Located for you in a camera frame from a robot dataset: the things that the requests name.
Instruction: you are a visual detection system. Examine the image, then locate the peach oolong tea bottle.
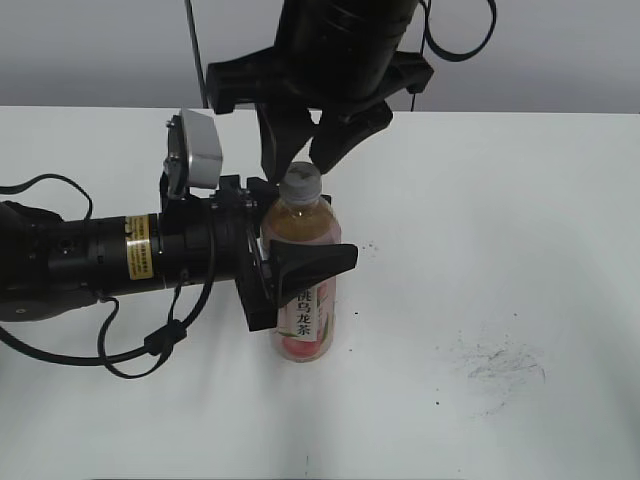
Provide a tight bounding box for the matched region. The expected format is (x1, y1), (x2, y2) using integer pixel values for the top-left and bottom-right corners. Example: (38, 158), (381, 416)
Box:
(261, 198), (341, 362)

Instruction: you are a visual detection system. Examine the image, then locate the white bottle cap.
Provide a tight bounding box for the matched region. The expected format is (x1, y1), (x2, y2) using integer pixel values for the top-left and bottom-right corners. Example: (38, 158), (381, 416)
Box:
(279, 161), (322, 205)

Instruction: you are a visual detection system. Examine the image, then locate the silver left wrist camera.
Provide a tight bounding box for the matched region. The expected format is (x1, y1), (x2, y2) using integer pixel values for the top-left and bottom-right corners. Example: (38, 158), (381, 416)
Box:
(163, 109), (223, 199)

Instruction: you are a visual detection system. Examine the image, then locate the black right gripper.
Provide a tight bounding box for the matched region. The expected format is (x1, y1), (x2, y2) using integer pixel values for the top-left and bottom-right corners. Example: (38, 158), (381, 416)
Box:
(206, 47), (433, 185)

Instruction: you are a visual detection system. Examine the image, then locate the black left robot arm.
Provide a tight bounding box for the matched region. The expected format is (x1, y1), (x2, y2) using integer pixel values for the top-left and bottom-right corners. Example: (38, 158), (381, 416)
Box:
(1, 175), (358, 331)

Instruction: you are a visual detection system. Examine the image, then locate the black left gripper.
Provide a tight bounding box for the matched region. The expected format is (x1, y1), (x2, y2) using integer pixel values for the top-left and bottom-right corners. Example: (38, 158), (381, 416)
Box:
(159, 174), (358, 331)

